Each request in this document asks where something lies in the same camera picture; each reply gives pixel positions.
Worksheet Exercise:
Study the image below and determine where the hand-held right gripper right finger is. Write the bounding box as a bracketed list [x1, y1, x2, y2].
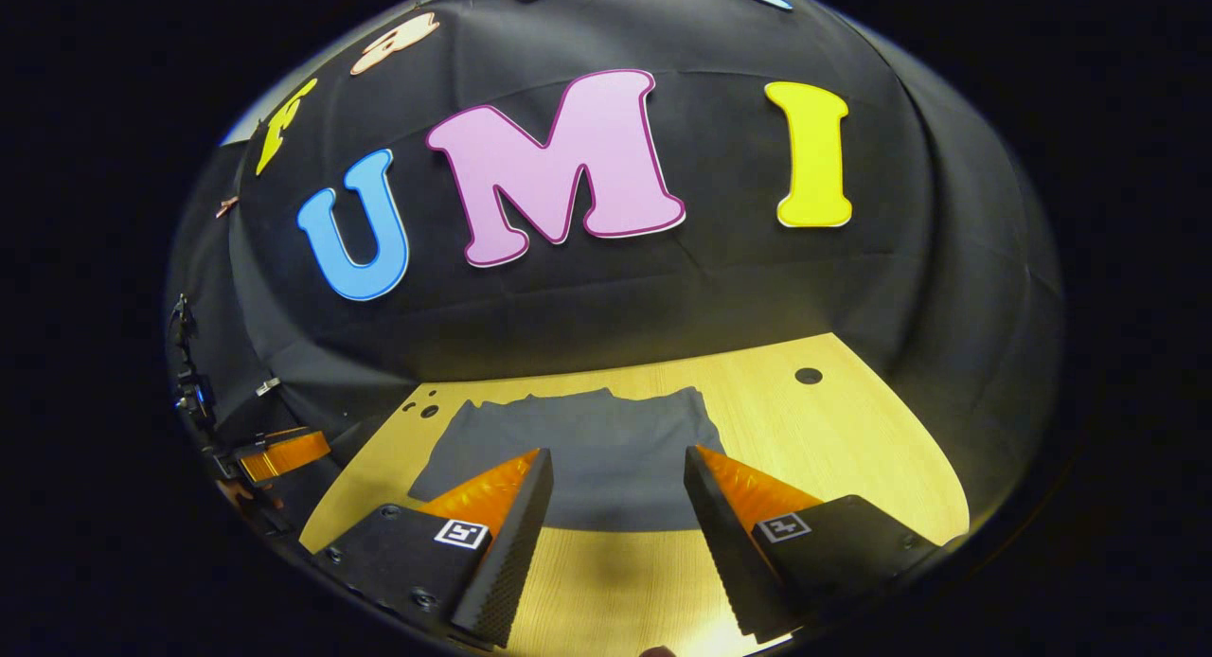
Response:
[682, 444, 950, 645]

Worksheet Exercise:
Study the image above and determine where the black backdrop cloth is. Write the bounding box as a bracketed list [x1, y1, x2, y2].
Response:
[166, 0, 1066, 544]

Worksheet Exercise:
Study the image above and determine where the grey polo shirt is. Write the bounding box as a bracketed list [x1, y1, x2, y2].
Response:
[407, 387, 728, 533]

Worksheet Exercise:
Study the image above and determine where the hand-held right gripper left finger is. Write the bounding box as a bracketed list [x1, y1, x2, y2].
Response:
[309, 447, 556, 650]

